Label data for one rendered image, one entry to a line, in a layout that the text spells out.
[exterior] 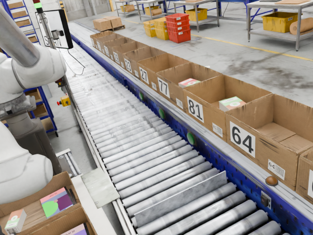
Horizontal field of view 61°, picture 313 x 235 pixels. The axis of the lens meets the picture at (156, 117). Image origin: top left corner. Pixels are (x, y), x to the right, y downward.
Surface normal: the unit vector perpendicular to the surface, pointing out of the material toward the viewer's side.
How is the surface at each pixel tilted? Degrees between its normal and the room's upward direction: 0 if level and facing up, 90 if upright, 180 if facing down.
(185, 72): 90
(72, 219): 89
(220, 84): 90
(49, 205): 0
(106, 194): 0
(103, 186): 0
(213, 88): 90
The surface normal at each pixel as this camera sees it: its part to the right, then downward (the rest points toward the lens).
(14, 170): 0.26, -0.15
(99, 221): -0.18, -0.87
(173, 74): 0.41, 0.36
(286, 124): -0.90, 0.33
